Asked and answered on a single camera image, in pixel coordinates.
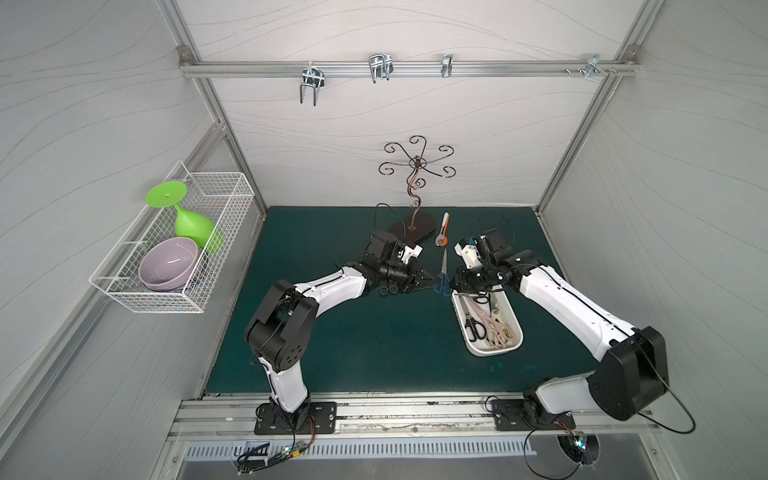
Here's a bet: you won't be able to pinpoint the dark metal jewelry stand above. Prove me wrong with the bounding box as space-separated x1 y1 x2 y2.
378 135 457 245

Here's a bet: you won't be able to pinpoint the right metal hook cluster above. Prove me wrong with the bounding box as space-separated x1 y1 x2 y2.
563 54 618 79

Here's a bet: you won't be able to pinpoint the beige scissors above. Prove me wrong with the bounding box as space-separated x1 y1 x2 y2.
485 309 514 349

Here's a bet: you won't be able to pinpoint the left base cables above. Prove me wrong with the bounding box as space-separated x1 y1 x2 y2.
233 413 318 475

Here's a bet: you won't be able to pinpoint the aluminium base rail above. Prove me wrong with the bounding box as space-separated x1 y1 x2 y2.
166 392 661 444

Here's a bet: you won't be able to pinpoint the green plastic goblet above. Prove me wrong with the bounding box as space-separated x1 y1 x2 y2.
145 181 224 254

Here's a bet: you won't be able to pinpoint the small metal hook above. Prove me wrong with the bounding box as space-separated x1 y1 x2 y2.
441 54 453 79

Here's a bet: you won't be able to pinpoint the blue handled scissors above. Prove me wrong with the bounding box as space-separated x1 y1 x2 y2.
433 250 451 296

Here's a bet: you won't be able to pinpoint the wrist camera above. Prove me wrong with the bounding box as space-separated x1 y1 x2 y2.
454 228 511 270
365 231 423 265

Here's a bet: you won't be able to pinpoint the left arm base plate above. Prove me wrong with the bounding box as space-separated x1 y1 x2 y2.
253 401 338 436

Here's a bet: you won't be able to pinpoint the lilac bowl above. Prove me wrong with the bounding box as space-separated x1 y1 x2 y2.
138 237 201 292

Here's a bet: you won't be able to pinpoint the aluminium top rail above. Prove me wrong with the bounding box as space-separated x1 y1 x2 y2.
180 59 641 80

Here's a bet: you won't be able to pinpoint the large black scissors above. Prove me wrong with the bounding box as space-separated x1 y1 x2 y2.
378 283 400 296

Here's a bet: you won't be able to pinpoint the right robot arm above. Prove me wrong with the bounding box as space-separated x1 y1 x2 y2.
452 246 670 427

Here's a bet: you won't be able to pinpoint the double prong metal hook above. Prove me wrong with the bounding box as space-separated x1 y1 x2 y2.
299 66 325 106

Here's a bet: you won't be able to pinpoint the white vent strip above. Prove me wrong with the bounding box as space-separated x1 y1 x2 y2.
184 435 537 463

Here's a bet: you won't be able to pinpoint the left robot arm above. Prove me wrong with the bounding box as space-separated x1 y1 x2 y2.
244 259 437 416

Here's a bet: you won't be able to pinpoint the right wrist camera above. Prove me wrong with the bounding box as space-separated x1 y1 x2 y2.
454 228 511 270

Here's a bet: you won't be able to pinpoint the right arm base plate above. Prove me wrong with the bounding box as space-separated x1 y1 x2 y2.
485 396 576 432

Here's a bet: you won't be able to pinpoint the black handled scissors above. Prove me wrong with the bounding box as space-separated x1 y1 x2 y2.
464 312 487 343

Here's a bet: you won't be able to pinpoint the white storage box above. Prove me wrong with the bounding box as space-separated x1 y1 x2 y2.
451 291 524 357

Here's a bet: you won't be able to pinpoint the white wire basket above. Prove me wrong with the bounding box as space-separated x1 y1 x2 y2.
89 162 254 314

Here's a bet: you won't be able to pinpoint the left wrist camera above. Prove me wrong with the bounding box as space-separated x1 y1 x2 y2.
365 231 423 265

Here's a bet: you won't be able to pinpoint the pink scissors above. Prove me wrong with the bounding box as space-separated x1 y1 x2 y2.
465 297 514 350

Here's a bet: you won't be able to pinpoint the metal loop hook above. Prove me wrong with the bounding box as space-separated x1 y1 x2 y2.
368 53 394 84

